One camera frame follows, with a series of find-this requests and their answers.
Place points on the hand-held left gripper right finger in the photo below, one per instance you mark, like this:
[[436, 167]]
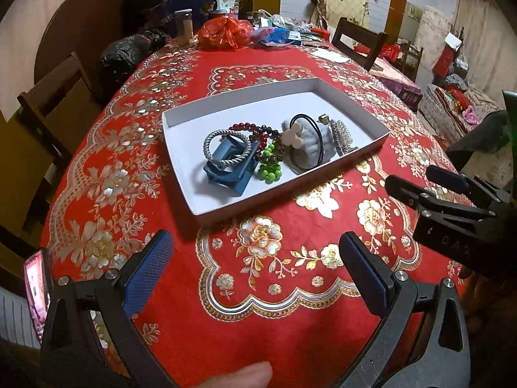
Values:
[[369, 277]]

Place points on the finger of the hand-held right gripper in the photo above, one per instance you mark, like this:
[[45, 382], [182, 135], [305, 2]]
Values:
[[404, 188], [448, 178]]

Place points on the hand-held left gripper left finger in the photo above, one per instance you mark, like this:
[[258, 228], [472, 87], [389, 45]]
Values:
[[149, 275]]

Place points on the light blue fluffy scrunchie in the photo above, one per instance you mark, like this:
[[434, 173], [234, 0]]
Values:
[[311, 145]]

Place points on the white cardboard box tray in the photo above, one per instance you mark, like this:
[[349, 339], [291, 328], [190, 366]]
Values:
[[190, 169]]

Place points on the blue hair claw clip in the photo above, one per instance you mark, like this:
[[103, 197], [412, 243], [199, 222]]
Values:
[[238, 182]]

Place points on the person's right hand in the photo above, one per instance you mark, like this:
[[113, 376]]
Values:
[[474, 291]]

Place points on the person's left hand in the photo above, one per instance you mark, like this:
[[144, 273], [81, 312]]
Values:
[[242, 376]]

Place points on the dark green jacket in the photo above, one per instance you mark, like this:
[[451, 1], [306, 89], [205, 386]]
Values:
[[480, 137]]

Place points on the smartphone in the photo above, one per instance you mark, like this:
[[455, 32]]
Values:
[[36, 295]]

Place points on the red floral tablecloth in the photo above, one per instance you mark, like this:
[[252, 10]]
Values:
[[262, 331]]

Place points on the small wooden chair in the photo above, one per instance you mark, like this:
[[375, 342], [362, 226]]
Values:
[[410, 60]]

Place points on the dark wooden chair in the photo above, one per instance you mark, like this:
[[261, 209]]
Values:
[[52, 97], [359, 42]]

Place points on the white paper sheet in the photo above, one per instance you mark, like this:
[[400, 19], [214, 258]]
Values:
[[329, 54]]

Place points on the floral cloth covered cabinet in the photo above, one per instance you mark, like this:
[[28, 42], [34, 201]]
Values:
[[343, 6]]

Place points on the blue plastic packet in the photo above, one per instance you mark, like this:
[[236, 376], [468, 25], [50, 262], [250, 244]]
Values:
[[270, 36]]

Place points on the red plastic bag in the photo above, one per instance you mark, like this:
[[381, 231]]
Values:
[[224, 32]]

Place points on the glass jar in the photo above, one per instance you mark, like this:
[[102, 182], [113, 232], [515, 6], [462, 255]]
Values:
[[184, 26]]

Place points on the round wooden table top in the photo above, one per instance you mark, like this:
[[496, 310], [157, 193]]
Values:
[[72, 20]]

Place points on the blue printed bag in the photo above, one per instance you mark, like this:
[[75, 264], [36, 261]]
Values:
[[194, 6]]

